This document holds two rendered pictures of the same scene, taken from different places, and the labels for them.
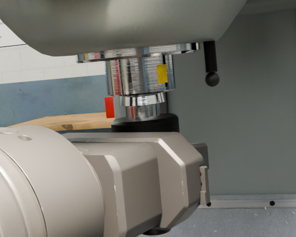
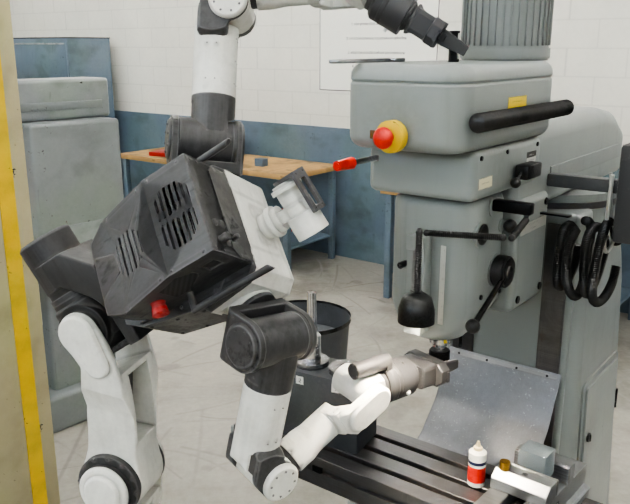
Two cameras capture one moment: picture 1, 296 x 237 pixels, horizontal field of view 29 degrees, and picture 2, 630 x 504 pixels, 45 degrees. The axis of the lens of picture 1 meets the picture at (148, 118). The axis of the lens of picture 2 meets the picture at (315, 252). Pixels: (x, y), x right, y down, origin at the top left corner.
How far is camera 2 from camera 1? 137 cm
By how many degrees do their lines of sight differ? 21
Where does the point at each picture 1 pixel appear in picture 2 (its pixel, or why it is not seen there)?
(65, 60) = not seen: hidden behind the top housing
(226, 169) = (498, 345)
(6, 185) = (397, 376)
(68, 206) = (409, 381)
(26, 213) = (400, 382)
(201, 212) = (482, 363)
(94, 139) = (421, 357)
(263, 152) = (517, 342)
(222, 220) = (491, 369)
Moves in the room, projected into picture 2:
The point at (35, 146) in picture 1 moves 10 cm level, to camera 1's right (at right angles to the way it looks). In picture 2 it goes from (404, 365) to (452, 372)
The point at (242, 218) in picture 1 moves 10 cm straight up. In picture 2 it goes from (500, 371) to (503, 336)
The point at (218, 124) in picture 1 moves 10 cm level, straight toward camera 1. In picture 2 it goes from (498, 323) to (489, 336)
